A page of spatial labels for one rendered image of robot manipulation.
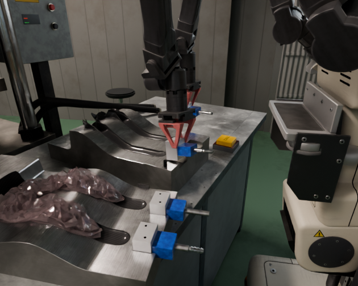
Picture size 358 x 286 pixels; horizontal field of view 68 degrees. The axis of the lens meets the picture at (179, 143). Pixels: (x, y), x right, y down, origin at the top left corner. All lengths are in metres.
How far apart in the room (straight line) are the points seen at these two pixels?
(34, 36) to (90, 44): 2.16
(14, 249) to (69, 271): 0.11
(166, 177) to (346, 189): 0.43
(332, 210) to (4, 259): 0.69
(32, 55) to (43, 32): 0.12
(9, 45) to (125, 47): 2.28
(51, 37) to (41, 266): 1.12
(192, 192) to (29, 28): 1.02
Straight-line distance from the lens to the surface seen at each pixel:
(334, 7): 0.42
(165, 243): 0.54
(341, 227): 0.76
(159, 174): 0.73
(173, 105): 0.70
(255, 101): 3.32
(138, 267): 0.52
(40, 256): 0.57
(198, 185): 0.81
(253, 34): 3.19
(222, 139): 1.03
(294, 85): 3.28
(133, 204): 0.66
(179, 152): 0.73
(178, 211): 0.61
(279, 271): 1.33
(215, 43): 3.00
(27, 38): 1.41
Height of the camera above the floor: 1.25
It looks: 25 degrees down
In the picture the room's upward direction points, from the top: straight up
